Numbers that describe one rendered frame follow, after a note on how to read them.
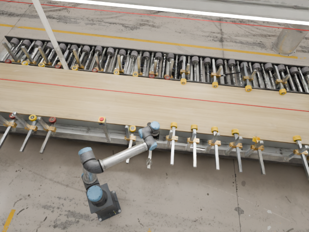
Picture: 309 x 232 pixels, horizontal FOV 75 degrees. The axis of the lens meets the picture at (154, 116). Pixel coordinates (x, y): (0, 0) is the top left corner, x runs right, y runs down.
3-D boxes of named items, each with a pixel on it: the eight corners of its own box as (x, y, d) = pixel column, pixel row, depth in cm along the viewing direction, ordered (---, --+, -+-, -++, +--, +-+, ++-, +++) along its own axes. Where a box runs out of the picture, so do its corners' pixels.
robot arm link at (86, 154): (86, 191, 222) (80, 164, 164) (81, 177, 230) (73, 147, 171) (99, 185, 229) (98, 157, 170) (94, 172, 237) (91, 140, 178)
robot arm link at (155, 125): (148, 122, 196) (157, 118, 199) (148, 129, 207) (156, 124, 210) (152, 130, 192) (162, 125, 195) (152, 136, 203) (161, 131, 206)
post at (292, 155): (283, 162, 259) (309, 148, 219) (281, 162, 260) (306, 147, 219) (283, 160, 261) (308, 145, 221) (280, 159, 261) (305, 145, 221)
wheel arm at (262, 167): (264, 175, 219) (265, 174, 216) (261, 175, 219) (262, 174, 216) (258, 144, 238) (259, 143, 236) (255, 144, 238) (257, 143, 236)
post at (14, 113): (34, 133, 261) (14, 113, 220) (32, 133, 261) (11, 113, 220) (36, 131, 262) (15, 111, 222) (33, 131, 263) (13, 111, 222)
